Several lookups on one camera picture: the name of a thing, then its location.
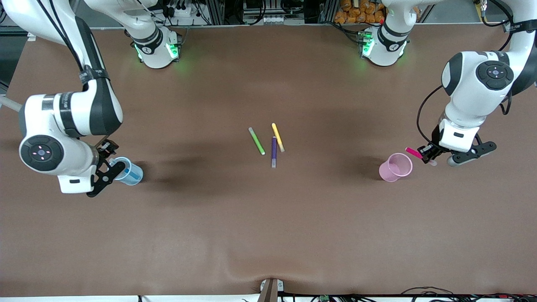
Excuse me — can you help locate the pink marker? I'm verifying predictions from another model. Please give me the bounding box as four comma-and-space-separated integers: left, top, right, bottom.
405, 147, 438, 167

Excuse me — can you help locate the blue marker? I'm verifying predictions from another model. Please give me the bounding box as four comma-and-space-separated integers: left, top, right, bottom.
110, 159, 142, 182

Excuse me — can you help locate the blue mesh cup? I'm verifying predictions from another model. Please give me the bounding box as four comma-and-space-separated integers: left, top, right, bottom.
108, 156, 144, 186

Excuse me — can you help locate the pink mesh cup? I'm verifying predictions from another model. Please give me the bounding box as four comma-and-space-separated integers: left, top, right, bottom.
379, 153, 413, 182

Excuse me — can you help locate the green marker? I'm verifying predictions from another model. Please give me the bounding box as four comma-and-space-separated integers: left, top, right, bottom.
248, 127, 266, 156

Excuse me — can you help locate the yellow marker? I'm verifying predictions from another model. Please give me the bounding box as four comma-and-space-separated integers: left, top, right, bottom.
271, 123, 285, 153

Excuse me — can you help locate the orange snack pile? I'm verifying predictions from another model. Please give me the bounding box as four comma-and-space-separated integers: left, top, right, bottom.
334, 0, 386, 24

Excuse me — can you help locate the white power strip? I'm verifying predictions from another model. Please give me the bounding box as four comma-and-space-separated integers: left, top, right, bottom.
165, 4, 201, 18

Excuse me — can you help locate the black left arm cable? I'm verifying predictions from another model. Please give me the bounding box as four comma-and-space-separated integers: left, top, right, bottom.
416, 85, 444, 145

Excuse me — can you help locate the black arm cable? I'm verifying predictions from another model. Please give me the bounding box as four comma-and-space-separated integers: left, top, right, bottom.
416, 85, 444, 145
36, 0, 84, 72

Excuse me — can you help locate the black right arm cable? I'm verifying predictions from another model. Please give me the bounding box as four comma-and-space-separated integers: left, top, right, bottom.
36, 0, 84, 72

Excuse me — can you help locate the black cable bundle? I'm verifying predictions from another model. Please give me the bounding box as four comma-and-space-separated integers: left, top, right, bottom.
401, 286, 537, 302

